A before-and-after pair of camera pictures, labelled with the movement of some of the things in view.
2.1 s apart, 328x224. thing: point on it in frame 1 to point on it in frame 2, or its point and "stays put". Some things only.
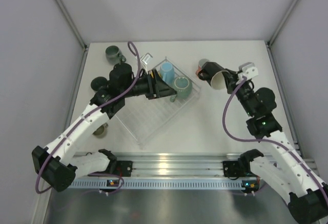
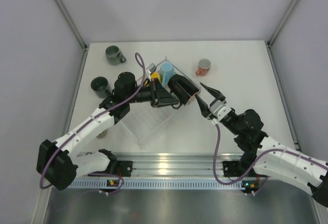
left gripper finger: [164, 88] to [164, 97]
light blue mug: [167, 72] stays put
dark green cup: [98, 82] stays put
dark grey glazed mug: [114, 56] stays put
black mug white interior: [213, 73] to [181, 88]
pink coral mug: [201, 62] stays put
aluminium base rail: [177, 164] stays put
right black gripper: [231, 80] to [215, 94]
